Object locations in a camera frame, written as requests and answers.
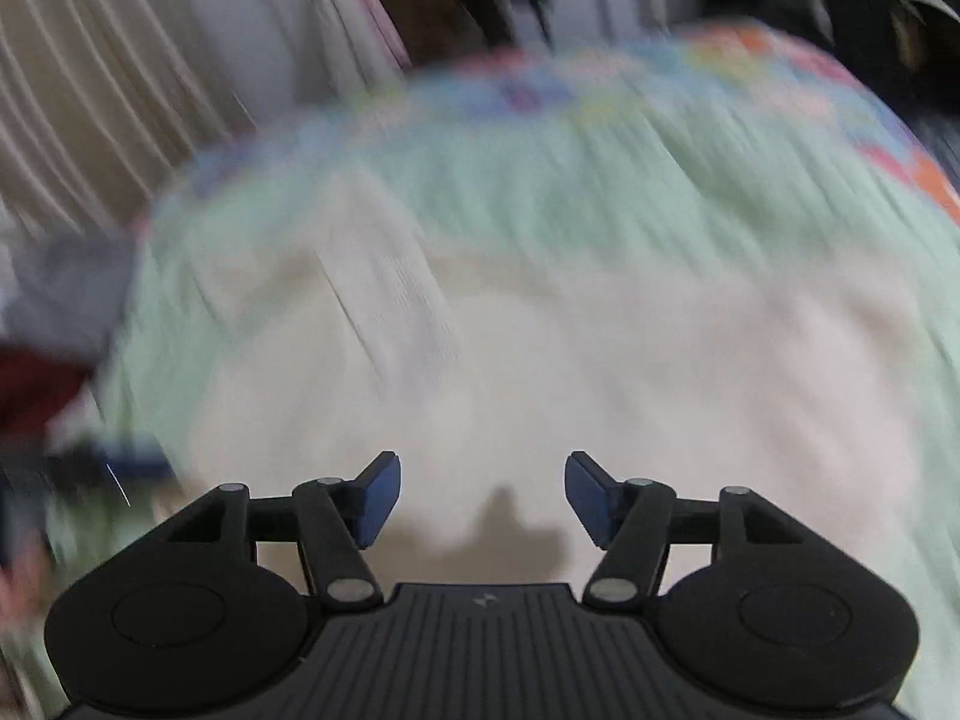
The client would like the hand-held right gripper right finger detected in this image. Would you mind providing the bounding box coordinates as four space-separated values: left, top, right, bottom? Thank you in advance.
564 451 805 611

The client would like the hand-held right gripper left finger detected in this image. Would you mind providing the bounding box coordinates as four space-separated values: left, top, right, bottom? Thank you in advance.
160 451 402 611

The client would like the cream white garment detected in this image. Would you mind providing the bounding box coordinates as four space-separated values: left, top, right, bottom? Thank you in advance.
176 169 927 590

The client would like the dark red cloth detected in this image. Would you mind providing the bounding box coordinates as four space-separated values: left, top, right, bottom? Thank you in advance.
0 345 98 443

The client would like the grey cloth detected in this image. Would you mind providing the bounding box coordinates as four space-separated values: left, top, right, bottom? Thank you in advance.
0 229 143 361

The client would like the light green bed sheet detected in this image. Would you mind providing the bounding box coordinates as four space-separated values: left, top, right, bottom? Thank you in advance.
45 101 960 720

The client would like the beige pleated curtain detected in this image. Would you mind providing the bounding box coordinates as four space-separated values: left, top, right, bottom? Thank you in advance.
0 0 410 233

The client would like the colourful patterned blanket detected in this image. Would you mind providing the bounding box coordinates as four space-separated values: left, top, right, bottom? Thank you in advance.
139 19 960 226

